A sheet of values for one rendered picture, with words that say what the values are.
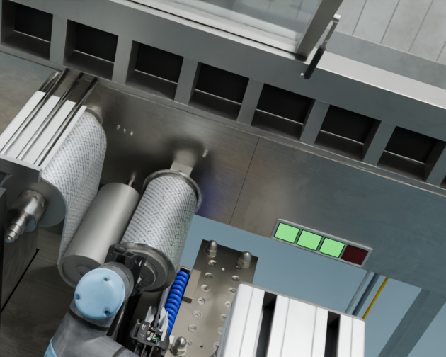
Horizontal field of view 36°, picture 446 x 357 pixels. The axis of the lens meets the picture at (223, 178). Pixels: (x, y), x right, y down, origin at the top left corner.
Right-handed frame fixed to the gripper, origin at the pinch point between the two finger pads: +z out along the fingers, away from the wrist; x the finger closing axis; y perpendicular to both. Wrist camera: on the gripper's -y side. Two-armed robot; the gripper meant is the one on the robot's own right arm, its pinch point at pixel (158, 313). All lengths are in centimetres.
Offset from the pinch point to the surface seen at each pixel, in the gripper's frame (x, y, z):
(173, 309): -2.9, -5.7, 6.9
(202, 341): -11.8, -6.1, 1.1
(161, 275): 1.6, 16.8, -3.4
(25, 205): 30.8, 27.5, -6.7
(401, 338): -72, -33, 46
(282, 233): -22.9, 8.8, 29.3
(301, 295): -54, -109, 121
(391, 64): -63, -27, 207
